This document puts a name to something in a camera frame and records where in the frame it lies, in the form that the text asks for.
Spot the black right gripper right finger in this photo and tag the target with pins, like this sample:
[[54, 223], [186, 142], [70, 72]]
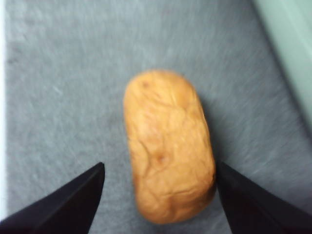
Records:
[[256, 209]]

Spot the brown potato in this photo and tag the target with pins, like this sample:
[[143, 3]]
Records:
[[168, 146]]

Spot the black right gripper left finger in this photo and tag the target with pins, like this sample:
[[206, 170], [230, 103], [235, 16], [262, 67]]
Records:
[[61, 207]]

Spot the mint green breakfast machine base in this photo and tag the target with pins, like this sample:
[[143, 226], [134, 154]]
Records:
[[292, 36]]

